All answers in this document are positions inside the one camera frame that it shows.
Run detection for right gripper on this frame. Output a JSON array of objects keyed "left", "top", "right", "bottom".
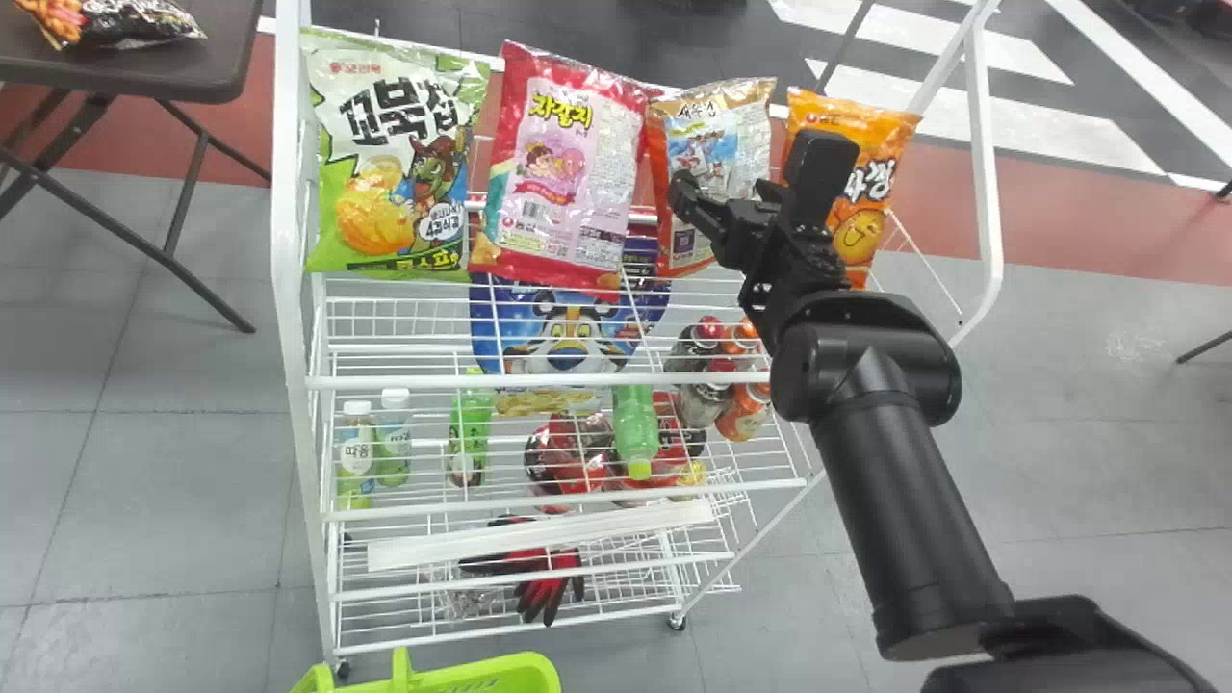
[{"left": 667, "top": 170, "right": 831, "bottom": 290}]

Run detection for red noodle packet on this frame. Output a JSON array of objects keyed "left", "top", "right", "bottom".
[
  {"left": 604, "top": 391, "right": 709, "bottom": 508},
  {"left": 524, "top": 411, "right": 618, "bottom": 515}
]

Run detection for orange snack packet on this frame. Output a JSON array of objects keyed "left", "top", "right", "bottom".
[{"left": 779, "top": 87, "right": 923, "bottom": 291}]

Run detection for dark side table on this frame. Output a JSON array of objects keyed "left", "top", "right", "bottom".
[{"left": 0, "top": 0, "right": 273, "bottom": 336}]

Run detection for blue cereal bag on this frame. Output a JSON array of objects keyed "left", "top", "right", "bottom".
[{"left": 469, "top": 235, "right": 673, "bottom": 417}]

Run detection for white wire rack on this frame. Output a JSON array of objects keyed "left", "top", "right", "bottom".
[{"left": 270, "top": 0, "right": 1006, "bottom": 680}]

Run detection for white bottle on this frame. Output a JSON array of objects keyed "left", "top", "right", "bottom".
[
  {"left": 335, "top": 399, "right": 377, "bottom": 512},
  {"left": 374, "top": 387, "right": 416, "bottom": 489}
]

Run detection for black can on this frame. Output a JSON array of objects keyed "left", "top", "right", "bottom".
[
  {"left": 673, "top": 315, "right": 727, "bottom": 374},
  {"left": 673, "top": 360, "right": 739, "bottom": 430}
]

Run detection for silver snack packet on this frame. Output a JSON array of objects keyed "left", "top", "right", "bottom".
[{"left": 644, "top": 77, "right": 778, "bottom": 279}]

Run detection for green snack packet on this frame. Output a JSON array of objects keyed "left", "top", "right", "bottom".
[{"left": 300, "top": 26, "right": 493, "bottom": 283}]

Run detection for green bottle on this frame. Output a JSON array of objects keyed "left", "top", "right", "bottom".
[
  {"left": 612, "top": 384, "right": 663, "bottom": 481},
  {"left": 446, "top": 370, "right": 495, "bottom": 491}
]

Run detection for red gloves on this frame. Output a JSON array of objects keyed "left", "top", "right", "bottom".
[{"left": 458, "top": 517, "right": 587, "bottom": 628}]

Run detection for green basket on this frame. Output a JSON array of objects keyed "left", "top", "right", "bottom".
[{"left": 289, "top": 646, "right": 563, "bottom": 693}]

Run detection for black snack packet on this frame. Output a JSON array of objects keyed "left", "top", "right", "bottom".
[{"left": 13, "top": 0, "right": 209, "bottom": 52}]

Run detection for red snack packet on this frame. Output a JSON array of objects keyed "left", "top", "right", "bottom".
[{"left": 468, "top": 40, "right": 664, "bottom": 292}]

